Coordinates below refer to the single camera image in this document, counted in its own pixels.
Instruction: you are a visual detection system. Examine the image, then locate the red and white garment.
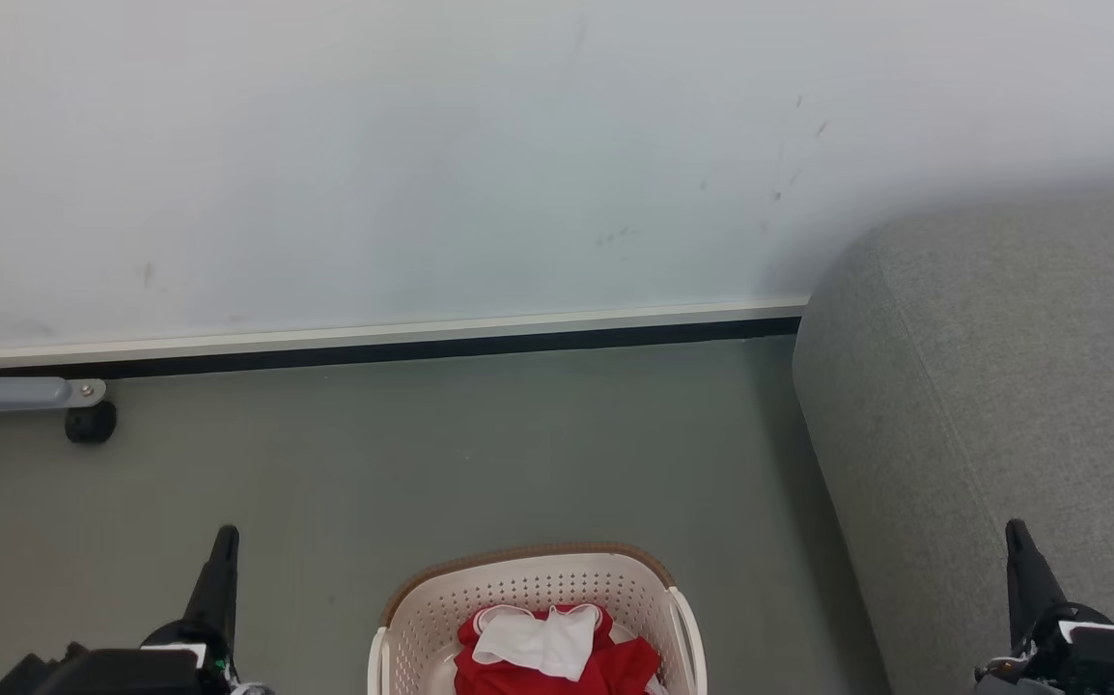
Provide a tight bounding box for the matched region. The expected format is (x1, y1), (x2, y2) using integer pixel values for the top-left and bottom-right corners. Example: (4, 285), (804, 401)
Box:
(453, 603), (664, 695)

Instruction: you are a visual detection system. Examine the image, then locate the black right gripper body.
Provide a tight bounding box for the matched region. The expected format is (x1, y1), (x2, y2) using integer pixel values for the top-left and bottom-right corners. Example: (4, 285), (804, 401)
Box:
(974, 601), (1114, 695)

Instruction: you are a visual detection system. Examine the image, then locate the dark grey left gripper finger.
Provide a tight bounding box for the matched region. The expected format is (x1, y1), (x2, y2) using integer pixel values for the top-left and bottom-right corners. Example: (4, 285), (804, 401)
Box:
(181, 524), (240, 643)

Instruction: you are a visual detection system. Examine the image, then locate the grey metal stand leg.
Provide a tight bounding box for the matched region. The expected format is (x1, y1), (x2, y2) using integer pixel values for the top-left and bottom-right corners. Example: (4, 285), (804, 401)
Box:
(0, 357), (107, 417)

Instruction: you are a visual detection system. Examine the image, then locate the grey fabric sofa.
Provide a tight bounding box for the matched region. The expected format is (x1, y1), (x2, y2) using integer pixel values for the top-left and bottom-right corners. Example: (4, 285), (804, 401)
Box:
(793, 183), (1114, 695)

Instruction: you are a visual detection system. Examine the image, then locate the black caster wheel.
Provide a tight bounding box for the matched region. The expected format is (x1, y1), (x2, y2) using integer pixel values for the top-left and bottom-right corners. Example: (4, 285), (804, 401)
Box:
(64, 400), (119, 445)

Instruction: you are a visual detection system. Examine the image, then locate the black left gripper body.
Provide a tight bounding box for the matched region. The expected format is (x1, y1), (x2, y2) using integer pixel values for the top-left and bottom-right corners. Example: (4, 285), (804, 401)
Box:
(0, 620), (273, 695)

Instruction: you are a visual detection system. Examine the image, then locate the white and black baseboard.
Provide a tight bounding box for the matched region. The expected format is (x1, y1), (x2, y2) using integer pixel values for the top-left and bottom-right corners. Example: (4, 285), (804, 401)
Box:
(0, 297), (811, 380)

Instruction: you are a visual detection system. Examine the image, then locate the cream perforated laundry basket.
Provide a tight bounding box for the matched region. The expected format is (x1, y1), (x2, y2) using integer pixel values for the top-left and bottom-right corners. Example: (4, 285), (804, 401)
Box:
(368, 542), (709, 695)

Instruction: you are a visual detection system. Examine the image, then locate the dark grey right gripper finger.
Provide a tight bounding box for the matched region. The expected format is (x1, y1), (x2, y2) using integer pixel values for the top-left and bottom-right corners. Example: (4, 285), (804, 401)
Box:
(1005, 518), (1068, 653)

